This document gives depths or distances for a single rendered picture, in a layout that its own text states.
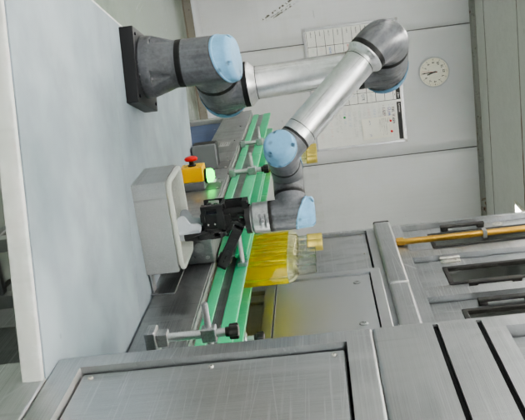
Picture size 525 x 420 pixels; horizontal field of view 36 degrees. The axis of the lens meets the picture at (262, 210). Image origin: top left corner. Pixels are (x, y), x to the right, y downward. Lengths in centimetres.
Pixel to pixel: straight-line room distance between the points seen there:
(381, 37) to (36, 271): 104
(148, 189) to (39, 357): 71
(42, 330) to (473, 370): 63
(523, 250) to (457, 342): 147
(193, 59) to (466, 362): 110
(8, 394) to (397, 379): 56
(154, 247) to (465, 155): 658
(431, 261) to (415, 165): 568
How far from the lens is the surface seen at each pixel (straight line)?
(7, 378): 131
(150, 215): 189
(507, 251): 264
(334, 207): 830
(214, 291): 198
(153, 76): 199
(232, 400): 113
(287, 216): 191
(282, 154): 181
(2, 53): 129
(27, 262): 126
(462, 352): 117
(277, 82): 208
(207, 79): 198
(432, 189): 834
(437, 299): 230
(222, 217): 192
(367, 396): 107
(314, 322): 215
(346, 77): 191
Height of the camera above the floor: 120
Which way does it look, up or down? 5 degrees down
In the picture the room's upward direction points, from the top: 84 degrees clockwise
